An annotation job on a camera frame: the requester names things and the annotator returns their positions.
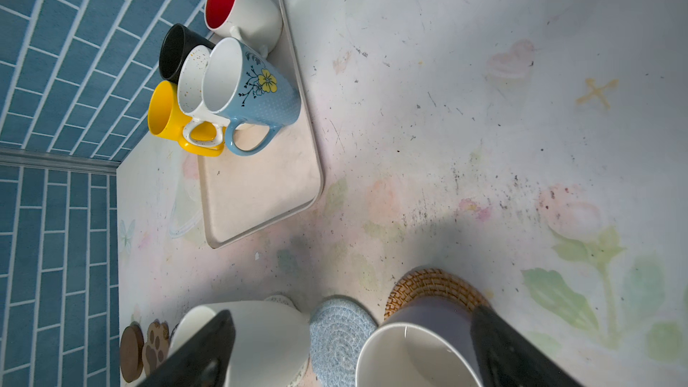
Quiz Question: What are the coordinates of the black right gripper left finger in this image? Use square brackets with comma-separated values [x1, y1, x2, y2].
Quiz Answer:
[141, 310, 236, 387]

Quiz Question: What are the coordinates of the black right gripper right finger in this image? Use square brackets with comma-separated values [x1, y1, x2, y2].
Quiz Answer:
[471, 306, 581, 387]

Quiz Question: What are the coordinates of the brown paw shaped coaster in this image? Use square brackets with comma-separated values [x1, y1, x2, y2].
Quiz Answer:
[143, 320, 170, 376]

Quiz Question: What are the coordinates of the plain white mug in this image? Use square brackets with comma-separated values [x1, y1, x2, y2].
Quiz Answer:
[169, 300, 281, 386]

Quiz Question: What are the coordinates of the matte brown wooden coaster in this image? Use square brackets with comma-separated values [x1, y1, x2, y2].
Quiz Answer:
[119, 322, 144, 383]

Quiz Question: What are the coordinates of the purple mug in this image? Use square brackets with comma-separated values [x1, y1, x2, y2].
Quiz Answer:
[355, 297, 483, 386]

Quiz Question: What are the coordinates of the tan rattan round coaster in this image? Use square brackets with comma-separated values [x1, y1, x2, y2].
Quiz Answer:
[383, 268, 491, 321]

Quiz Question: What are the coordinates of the blue woven round coaster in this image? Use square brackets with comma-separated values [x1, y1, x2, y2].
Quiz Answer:
[309, 297, 378, 387]

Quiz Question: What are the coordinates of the white speckled mug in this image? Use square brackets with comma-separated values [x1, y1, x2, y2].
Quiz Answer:
[177, 45, 229, 149]

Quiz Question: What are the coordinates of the yellow mug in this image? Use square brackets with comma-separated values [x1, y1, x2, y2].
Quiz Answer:
[147, 81, 224, 157]

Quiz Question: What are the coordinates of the blue floral mug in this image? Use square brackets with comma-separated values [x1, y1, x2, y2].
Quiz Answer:
[202, 38, 301, 157]

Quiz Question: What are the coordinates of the multicolour woven round coaster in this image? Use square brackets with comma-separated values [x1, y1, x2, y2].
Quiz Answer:
[265, 295, 311, 386]

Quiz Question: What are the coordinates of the beige serving tray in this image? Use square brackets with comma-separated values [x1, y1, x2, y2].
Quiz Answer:
[198, 0, 324, 249]

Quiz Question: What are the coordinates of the black mug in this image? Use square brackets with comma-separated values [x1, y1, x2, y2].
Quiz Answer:
[159, 23, 215, 83]

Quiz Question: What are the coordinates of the white mug red inside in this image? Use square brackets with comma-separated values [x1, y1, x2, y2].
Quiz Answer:
[204, 0, 283, 57]

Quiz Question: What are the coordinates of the aluminium corner post left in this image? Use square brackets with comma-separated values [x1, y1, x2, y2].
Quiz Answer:
[1, 148, 120, 175]

